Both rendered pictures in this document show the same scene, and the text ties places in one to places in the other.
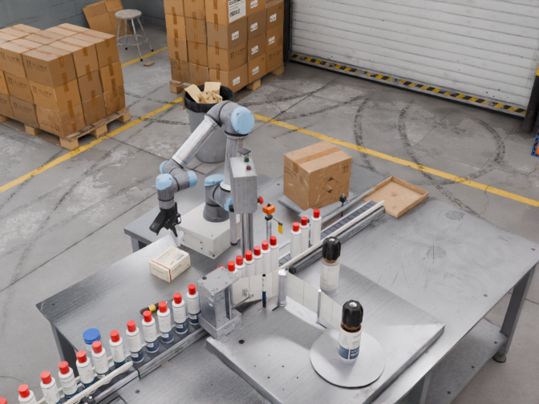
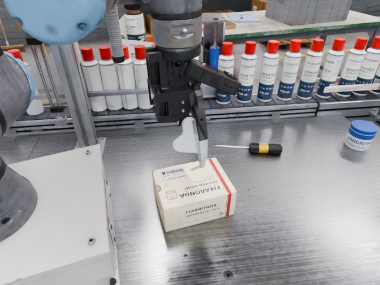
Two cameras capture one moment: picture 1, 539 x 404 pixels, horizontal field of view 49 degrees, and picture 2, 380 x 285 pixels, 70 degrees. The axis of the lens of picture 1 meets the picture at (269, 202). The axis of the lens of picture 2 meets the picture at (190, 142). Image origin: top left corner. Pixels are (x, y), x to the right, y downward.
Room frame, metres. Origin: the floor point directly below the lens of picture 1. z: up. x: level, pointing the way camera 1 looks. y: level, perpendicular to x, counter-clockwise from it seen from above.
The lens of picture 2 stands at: (2.63, 0.76, 1.33)
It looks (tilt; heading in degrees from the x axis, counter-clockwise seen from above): 36 degrees down; 217
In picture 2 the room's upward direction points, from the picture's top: straight up
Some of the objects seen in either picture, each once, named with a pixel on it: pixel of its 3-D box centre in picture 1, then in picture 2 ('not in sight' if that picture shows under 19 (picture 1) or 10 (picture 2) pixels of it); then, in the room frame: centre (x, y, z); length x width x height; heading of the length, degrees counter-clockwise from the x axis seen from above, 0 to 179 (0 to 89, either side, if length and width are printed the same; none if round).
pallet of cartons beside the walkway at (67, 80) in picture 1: (54, 80); not in sight; (5.63, 2.17, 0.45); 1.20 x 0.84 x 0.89; 56
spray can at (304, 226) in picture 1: (303, 234); not in sight; (2.35, -0.17, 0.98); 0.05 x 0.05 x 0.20
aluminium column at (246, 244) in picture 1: (245, 213); (59, 32); (2.28, 0.11, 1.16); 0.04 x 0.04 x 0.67; 44
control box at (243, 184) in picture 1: (243, 184); not in sight; (2.19, 0.11, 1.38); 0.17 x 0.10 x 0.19; 9
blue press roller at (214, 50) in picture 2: not in sight; (213, 69); (1.85, 0.27, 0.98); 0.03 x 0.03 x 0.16
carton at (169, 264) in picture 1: (169, 264); (191, 192); (2.27, 0.49, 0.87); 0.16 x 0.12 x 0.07; 145
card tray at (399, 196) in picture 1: (395, 195); not in sight; (2.90, -0.73, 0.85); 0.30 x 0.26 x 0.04; 134
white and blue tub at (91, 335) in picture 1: (92, 339); (360, 135); (1.77, 0.76, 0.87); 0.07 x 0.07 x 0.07
